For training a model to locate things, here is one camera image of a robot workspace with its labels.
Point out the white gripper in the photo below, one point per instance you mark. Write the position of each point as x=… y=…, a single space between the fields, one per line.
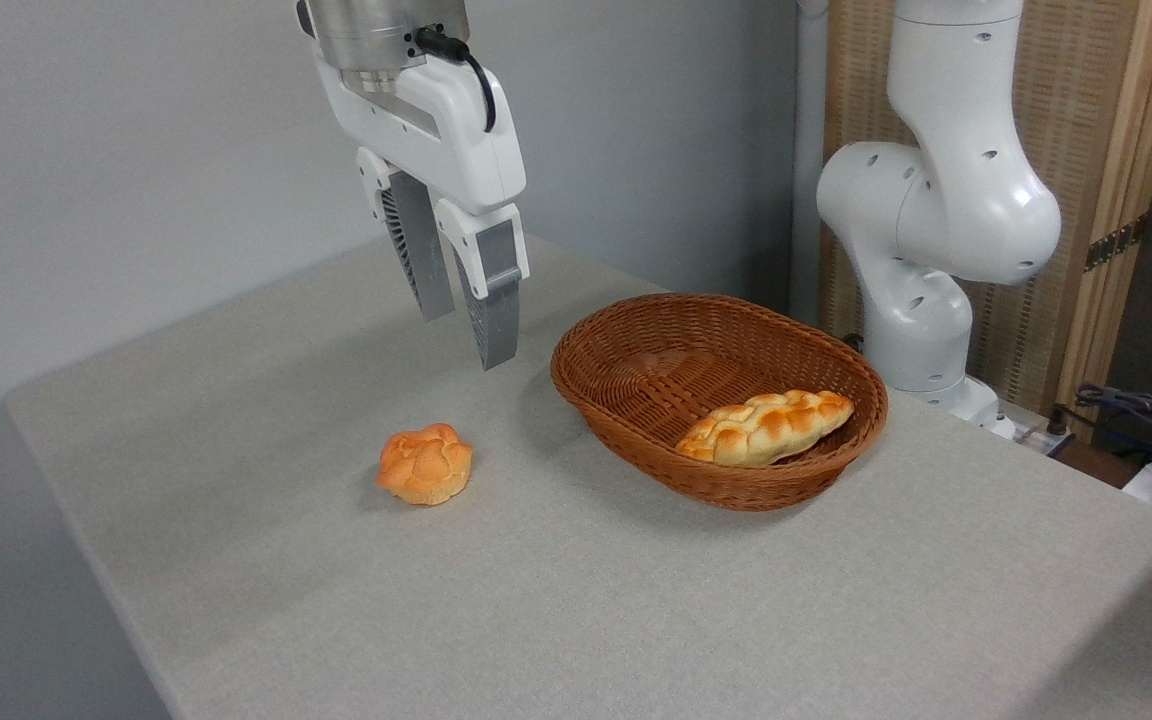
x=456 y=140

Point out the brown wicker oval basket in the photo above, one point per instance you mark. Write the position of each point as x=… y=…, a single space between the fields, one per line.
x=636 y=420

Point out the dark metal screen hinge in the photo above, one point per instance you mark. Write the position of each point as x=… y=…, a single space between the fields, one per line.
x=1116 y=243

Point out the round orange bread roll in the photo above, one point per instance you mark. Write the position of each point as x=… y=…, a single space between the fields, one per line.
x=426 y=465

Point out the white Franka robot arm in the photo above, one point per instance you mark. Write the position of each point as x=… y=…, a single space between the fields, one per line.
x=946 y=190

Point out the long braided bread loaf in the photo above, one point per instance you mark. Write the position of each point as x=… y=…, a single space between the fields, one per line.
x=766 y=428

